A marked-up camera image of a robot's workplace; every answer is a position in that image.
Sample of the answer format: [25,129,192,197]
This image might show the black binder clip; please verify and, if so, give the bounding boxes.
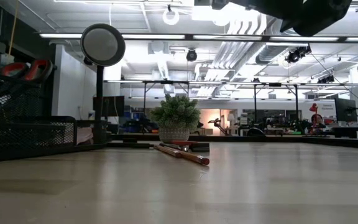
[190,142,211,152]

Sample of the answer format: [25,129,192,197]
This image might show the black red handled scissors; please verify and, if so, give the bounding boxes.
[0,58,54,123]

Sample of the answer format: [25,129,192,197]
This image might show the black mesh desk organizer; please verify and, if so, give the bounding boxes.
[0,70,108,164]

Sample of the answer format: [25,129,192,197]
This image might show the black office desk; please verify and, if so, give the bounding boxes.
[331,126,358,139]

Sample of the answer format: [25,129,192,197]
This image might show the artificial green potted plant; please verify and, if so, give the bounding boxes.
[149,94,201,144]

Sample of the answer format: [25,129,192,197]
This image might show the black computer monitor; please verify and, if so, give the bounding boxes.
[334,98,358,123]
[92,95,126,118]

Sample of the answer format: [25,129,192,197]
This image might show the overhead beam with light strips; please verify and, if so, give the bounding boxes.
[39,32,358,44]

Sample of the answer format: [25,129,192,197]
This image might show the black desk lamp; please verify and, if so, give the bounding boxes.
[80,23,126,144]

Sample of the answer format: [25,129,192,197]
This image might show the black ceiling spotlight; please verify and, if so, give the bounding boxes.
[285,45,312,63]

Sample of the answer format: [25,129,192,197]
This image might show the red desk lamp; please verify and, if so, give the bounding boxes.
[308,103,320,135]

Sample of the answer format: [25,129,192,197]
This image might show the white ring ceiling light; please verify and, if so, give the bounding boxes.
[162,7,180,26]

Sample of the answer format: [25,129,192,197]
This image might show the black aluminium table frame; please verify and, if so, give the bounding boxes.
[107,133,358,151]

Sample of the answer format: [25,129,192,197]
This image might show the yellow hanging cable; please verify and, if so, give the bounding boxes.
[7,0,20,58]

